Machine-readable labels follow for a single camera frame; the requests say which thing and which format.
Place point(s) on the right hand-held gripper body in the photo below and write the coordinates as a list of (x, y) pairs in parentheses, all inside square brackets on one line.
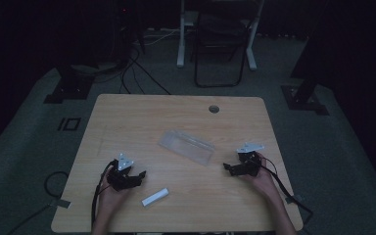
[(248, 160)]

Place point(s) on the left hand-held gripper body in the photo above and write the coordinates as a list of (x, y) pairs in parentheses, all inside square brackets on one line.
[(121, 173)]

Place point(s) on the white marker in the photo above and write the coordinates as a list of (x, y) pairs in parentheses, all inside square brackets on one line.
[(155, 197)]

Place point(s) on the clear plastic bag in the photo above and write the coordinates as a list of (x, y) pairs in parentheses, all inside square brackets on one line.
[(187, 147)]

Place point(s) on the person's right hand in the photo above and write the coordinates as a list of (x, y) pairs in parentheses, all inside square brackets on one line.
[(263, 178)]

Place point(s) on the person's left hand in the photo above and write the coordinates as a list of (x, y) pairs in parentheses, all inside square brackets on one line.
[(109, 195)]

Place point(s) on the grey tape piece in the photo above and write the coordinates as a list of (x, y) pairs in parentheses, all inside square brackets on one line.
[(60, 203), (294, 198)]

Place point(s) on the black stand base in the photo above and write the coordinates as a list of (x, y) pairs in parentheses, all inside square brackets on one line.
[(303, 98), (68, 85)]

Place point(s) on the black folding chair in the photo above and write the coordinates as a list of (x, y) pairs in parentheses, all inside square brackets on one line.
[(220, 45)]

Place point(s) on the white table frame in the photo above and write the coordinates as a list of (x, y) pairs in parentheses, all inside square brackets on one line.
[(217, 36)]

